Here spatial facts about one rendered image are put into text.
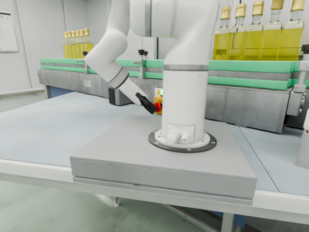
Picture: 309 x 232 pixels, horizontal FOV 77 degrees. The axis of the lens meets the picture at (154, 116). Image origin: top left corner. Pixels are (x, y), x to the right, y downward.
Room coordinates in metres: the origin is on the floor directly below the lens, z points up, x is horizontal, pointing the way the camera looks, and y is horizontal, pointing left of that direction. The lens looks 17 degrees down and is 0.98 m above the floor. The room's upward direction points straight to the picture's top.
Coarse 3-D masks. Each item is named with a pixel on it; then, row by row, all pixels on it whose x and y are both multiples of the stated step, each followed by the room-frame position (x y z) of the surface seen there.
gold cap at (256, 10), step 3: (261, 0) 0.75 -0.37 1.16; (255, 3) 0.76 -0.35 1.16; (258, 3) 0.75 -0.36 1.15; (261, 3) 0.75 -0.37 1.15; (255, 6) 0.75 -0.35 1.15; (258, 6) 0.75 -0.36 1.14; (261, 6) 0.75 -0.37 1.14; (255, 9) 0.75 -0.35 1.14; (258, 9) 0.75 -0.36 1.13; (261, 9) 0.75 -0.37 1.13; (252, 12) 0.76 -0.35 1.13; (255, 12) 0.75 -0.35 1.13; (258, 12) 0.75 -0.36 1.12; (261, 12) 0.75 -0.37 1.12; (252, 15) 0.76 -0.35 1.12
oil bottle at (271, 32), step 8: (272, 24) 0.70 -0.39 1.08; (280, 24) 0.69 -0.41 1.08; (264, 32) 0.72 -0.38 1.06; (272, 32) 0.70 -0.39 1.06; (280, 32) 0.69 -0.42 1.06; (264, 40) 0.71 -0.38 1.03; (272, 40) 0.70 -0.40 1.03; (264, 48) 0.71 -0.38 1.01; (272, 48) 0.69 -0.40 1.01; (264, 56) 0.71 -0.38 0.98; (272, 56) 0.69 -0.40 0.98
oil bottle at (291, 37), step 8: (288, 24) 0.68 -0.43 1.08; (296, 24) 0.66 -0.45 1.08; (288, 32) 0.67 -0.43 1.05; (296, 32) 0.66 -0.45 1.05; (280, 40) 0.69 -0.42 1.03; (288, 40) 0.67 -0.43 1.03; (296, 40) 0.66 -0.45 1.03; (280, 48) 0.68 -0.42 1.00; (288, 48) 0.67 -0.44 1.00; (296, 48) 0.66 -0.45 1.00; (280, 56) 0.68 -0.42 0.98; (288, 56) 0.67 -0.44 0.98; (296, 56) 0.65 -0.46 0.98
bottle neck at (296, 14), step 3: (291, 12) 0.69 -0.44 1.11; (294, 12) 0.68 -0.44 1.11; (297, 12) 0.68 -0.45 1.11; (300, 12) 0.68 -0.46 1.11; (291, 15) 0.69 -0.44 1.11; (294, 15) 0.68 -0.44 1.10; (297, 15) 0.68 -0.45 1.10; (300, 15) 0.68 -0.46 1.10; (291, 18) 0.69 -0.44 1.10; (294, 18) 0.68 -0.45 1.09; (297, 18) 0.68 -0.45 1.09; (300, 18) 0.68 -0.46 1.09
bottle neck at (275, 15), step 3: (273, 12) 0.72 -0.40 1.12; (276, 12) 0.71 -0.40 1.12; (279, 12) 0.71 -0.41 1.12; (270, 15) 0.73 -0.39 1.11; (273, 15) 0.72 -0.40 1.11; (276, 15) 0.71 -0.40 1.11; (279, 15) 0.71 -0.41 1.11; (270, 18) 0.73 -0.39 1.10; (273, 18) 0.72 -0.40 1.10; (276, 18) 0.71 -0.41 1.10; (279, 18) 0.71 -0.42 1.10
